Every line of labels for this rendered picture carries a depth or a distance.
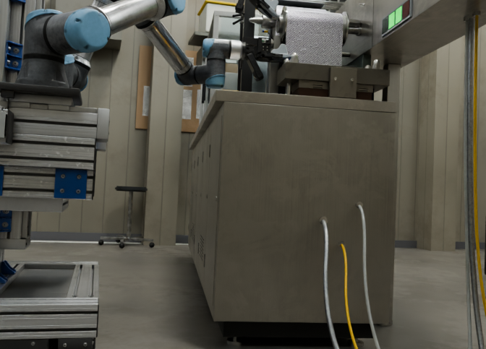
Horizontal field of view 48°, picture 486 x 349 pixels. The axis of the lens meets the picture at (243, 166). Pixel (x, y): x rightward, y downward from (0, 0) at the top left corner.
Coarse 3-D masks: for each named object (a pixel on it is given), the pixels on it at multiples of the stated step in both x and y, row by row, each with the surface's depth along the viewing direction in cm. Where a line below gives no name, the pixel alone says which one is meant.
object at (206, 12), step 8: (208, 0) 494; (208, 8) 495; (216, 8) 496; (224, 8) 498; (232, 8) 500; (200, 16) 522; (208, 16) 494; (200, 24) 519; (208, 24) 494; (208, 32) 495
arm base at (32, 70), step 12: (24, 60) 159; (36, 60) 157; (48, 60) 158; (60, 60) 161; (24, 72) 158; (36, 72) 156; (48, 72) 157; (60, 72) 161; (36, 84) 155; (48, 84) 157; (60, 84) 159
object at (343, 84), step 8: (336, 72) 201; (344, 72) 202; (352, 72) 202; (336, 80) 201; (344, 80) 202; (352, 80) 202; (328, 88) 203; (336, 88) 201; (344, 88) 202; (352, 88) 202; (328, 96) 202; (336, 96) 201; (344, 96) 201; (352, 96) 202
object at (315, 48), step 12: (288, 36) 222; (300, 36) 222; (312, 36) 223; (324, 36) 224; (336, 36) 224; (288, 48) 222; (300, 48) 222; (312, 48) 223; (324, 48) 224; (336, 48) 224; (300, 60) 222; (312, 60) 223; (324, 60) 223; (336, 60) 224
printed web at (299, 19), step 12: (276, 12) 246; (288, 12) 223; (300, 12) 224; (312, 12) 226; (324, 12) 227; (288, 24) 222; (300, 24) 223; (312, 24) 223; (324, 24) 224; (336, 24) 225
